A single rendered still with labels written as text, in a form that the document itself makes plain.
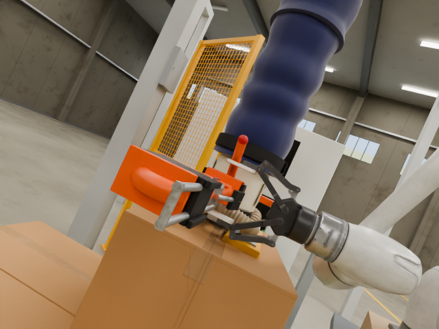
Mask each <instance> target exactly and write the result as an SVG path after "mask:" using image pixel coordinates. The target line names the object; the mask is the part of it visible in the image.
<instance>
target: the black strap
mask: <svg viewBox="0 0 439 329"><path fill-rule="evenodd" d="M237 142H238V137H237V136H234V135H231V134H227V133H219V136H218V138H217V140H216V142H215V144H216V145H219V146H223V147H225V148H228V149H231V150H233V151H234V150H235V148H236V144H237ZM243 155H244V156H247V157H249V158H251V159H253V160H255V161H257V162H259V163H262V162H263V161H265V160H266V161H268V162H269V163H270V164H271V165H272V166H273V167H274V168H275V169H276V170H277V171H278V172H279V173H280V174H284V172H285V170H286V168H287V166H288V163H286V162H285V161H284V160H283V159H282V158H281V157H279V156H277V155H275V154H273V153H272V152H270V151H268V150H266V149H264V148H262V147H260V146H258V145H255V144H253V143H251V142H248V143H247V144H246V148H245V150H244V153H243Z"/></svg>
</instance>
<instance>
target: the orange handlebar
mask: <svg viewBox="0 0 439 329"><path fill-rule="evenodd" d="M203 174H204V173H203ZM206 175H207V176H209V175H208V174H206ZM210 177H211V178H213V179H215V180H217V181H220V179H219V178H215V177H212V176H210ZM131 181H132V184H133V186H134V187H135V188H136V189H137V190H139V191H140V192H141V193H143V194H145V195H147V196H148V197H150V198H153V199H155V200H157V201H160V202H162V203H166V201H167V199H168V196H169V194H170V192H171V190H172V184H173V183H174V182H175V181H172V180H169V179H167V178H165V177H163V176H160V175H159V174H156V173H155V172H153V171H151V170H150V169H148V168H146V167H138V168H136V169H134V171H133V172H132V173H131ZM220 182H222V181H220ZM222 184H224V185H225V188H224V190H223V192H222V194H221V195H223V196H229V195H231V193H232V192H233V190H232V186H231V185H228V184H226V183H224V182H222ZM184 195H185V193H182V194H181V195H180V198H179V199H178V202H177V204H179V203H181V202H182V201H183V199H184ZM259 202H261V203H263V204H265V205H267V206H269V207H271V205H272V203H273V202H274V201H273V200H271V199H269V198H267V197H265V196H262V195H261V197H260V199H259Z"/></svg>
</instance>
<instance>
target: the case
mask: <svg viewBox="0 0 439 329"><path fill-rule="evenodd" d="M158 218H159V216H158V215H156V214H154V213H152V212H150V211H149V210H147V209H145V208H143V207H141V206H137V207H134V208H130V209H127V210H125V211H124V213H123V215H122V217H121V219H120V222H119V223H118V226H117V227H116V229H115V232H114V234H113V236H112V238H111V240H110V243H109V245H108V247H107V249H106V251H105V253H104V255H103V257H102V260H101V262H100V264H99V266H98V268H97V271H96V273H95V275H94V276H93V279H92V281H91V283H90V285H89V288H88V290H87V292H86V294H85V296H84V299H83V300H82V303H81V304H80V307H79V309H78V311H77V313H76V316H75V318H74V320H73V322H72V324H71V327H70V328H69V329H284V326H285V324H286V322H287V320H288V318H289V316H290V314H291V311H292V309H293V307H294V305H295V302H296V301H297V298H298V294H297V292H296V290H295V288H294V286H293V284H292V282H291V279H290V277H289V275H288V272H287V270H286V268H285V266H284V264H283V262H282V259H281V257H280V255H279V252H278V250H277V248H276V246H275V247H270V246H268V245H266V244H264V243H262V244H261V252H260V255H259V258H254V257H252V256H251V255H249V254H247V253H245V252H243V251H241V250H239V249H237V248H235V247H233V246H232V245H229V244H228V243H225V242H223V241H222V238H223V236H224V235H225V234H226V233H227V231H228V230H229V229H228V228H227V227H225V226H223V227H219V226H217V225H215V224H214V223H211V220H210V219H208V218H206V221H204V222H203V223H201V224H199V225H197V226H195V227H193V228H191V229H188V228H186V226H182V225H180V224H179V223H177V224H175V225H172V226H170V227H167V228H165V230H164V231H163V232H162V231H159V230H157V229H155V228H154V227H155V226H154V223H155V221H156V220H158Z"/></svg>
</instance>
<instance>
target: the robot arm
mask: <svg viewBox="0 0 439 329"><path fill-rule="evenodd" d="M226 161H227V162H228V163H231V164H232V165H235V166H237V167H239V168H242V169H244V170H246V171H248V172H251V173H252V174H256V172H258V174H259V175H260V177H261V179H262V180H263V181H264V183H265V185H266V186H267V188H268V190H269V191H270V193H271V195H272V196H273V198H274V199H275V201H274V202H273V203H272V205H271V207H270V211H269V212H268V213H267V218H266V219H262V220H258V221H248V222H243V223H234V219H231V218H230V217H227V216H226V215H224V214H222V213H219V212H217V211H215V210H212V211H209V212H207V213H209V214H211V215H213V216H215V217H217V221H216V222H217V223H219V224H221V225H223V226H225V227H227V228H228V229H229V239H230V240H238V241H244V242H255V243H264V244H266V245H268V246H270V247H275V246H276V240H277V239H278V237H279V236H285V237H286V238H289V239H290V240H293V241H294V242H297V243H299V244H301V245H302V244H304V248H305V250H307V251H309V252H311V253H313V254H314V258H313V261H312V269H313V272H314V275H315V276H316V277H317V278H318V279H319V280H320V281H321V282H322V283H323V284H324V285H325V286H326V287H329V288H331V289H336V290H348V289H353V288H356V287H358V286H361V287H366V288H368V289H377V290H380V291H382V292H386V293H389V294H398V295H409V294H410V297H409V300H408V303H407V306H406V310H405V313H404V317H403V320H402V322H401V324H400V326H397V325H396V324H393V323H389V325H388V327H389V329H439V266H435V267H433V268H432V269H430V270H427V271H426V272H425V273H424V274H423V275H422V266H421V261H420V259H419V258H418V257H417V256H416V255H415V254H414V253H412V252H411V251H410V250H409V249H408V248H406V247H404V246H403V245H402V244H400V243H398V242H397V241H395V240H393V239H392V238H390V237H388V236H386V235H384V233H385V232H386V231H387V230H388V229H390V228H391V227H392V226H393V225H394V224H395V223H396V222H397V221H398V220H400V219H401V218H402V217H404V216H405V215H406V214H407V213H408V212H409V211H410V210H412V209H413V208H414V207H416V206H417V205H418V204H419V203H420V202H421V201H422V200H424V199H425V198H426V197H428V196H429V195H430V194H431V193H432V192H433V191H435V190H436V189H437V188H438V187H439V148H438V149H437V150H436V151H435V152H434V153H433V154H432V155H431V156H430V157H429V158H428V159H427V160H426V161H425V162H424V163H423V164H422V165H421V166H420V167H419V168H418V169H417V170H416V171H415V172H414V173H413V174H412V175H411V176H410V177H409V178H408V179H407V180H405V181H404V182H403V183H402V184H401V185H400V186H399V187H398V188H397V189H396V190H395V191H394V192H393V193H392V194H391V195H389V196H388V197H387V198H386V199H385V200H384V201H383V202H382V203H381V204H380V205H379V206H378V207H377V208H376V209H375V210H374V211H373V212H372V213H371V214H370V215H369V216H368V217H367V218H365V219H364V220H363V221H362V222H361V223H360V224H359V225H354V224H351V223H348V222H346V221H345V220H343V219H339V218H337V217H335V216H333V215H331V214H329V213H326V212H324V211H321V212H319V213H318V214H317V213H316V211H314V210H311V209H310V208H307V207H305V206H303V205H301V204H299V203H298V202H297V201H296V200H295V199H296V197H297V195H298V193H299V192H300V191H301V189H300V188H299V187H297V186H295V185H293V184H291V183H290V182H289V181H288V180H287V179H286V178H285V177H283V176H282V175H281V174H280V173H279V172H278V171H277V170H276V169H275V168H274V167H273V166H272V165H271V164H270V163H269V162H268V161H266V160H265V161H263V162H262V163H261V164H260V165H258V166H257V165H255V164H253V163H250V162H248V161H244V162H243V164H240V163H238V162H236V161H233V160H231V159H228V158H226ZM265 168H266V169H267V170H268V171H269V172H270V173H271V174H272V175H273V176H275V177H276V178H277V179H278V180H279V181H280V182H281V183H282V184H283V185H284V186H285V187H286V188H288V189H289V190H288V193H289V194H290V195H291V198H285V199H281V198H280V196H279V195H278V193H277V192H276V190H275V188H274V187H273V185H272V184H271V182H270V180H269V179H268V178H267V175H266V174H265V173H264V171H263V170H264V169H265ZM233 223H234V224H233ZM268 226H270V227H271V229H272V231H273V233H274V234H273V235H268V236H267V237H266V236H259V235H253V234H242V233H236V230H242V229H247V228H257V227H268Z"/></svg>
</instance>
